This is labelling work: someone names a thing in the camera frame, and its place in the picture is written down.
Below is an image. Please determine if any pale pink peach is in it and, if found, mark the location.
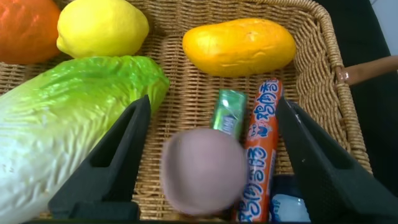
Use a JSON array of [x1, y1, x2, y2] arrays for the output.
[[160, 128, 249, 217]]

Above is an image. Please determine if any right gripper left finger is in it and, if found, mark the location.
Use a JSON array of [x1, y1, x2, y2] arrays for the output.
[[48, 95, 152, 221]]

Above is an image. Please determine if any green gum pack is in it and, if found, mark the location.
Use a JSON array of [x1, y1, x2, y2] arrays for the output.
[[211, 88, 248, 141]]

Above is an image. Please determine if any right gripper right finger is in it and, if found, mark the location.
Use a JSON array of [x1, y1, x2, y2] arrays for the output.
[[275, 96, 398, 223]]

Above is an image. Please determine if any orange candy pack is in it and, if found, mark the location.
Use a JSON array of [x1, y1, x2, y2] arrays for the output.
[[236, 77, 284, 223]]

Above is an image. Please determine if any toy napa cabbage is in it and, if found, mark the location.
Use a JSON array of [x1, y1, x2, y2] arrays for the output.
[[0, 55, 170, 224]]

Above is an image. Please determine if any orange toy fruit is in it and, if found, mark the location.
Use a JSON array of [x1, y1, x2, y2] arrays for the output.
[[0, 0, 62, 65]]

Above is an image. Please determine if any yellow toy lemon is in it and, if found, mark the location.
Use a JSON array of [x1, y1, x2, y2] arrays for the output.
[[56, 0, 150, 59]]

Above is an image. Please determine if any wicker basket with brown handles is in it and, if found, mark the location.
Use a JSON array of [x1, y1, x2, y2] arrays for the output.
[[0, 0, 398, 222]]

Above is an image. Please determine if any yellow toy mango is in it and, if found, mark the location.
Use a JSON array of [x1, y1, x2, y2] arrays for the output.
[[182, 17, 297, 78]]

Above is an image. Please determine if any dark blue jar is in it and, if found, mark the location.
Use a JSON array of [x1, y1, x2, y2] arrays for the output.
[[269, 174, 312, 223]]

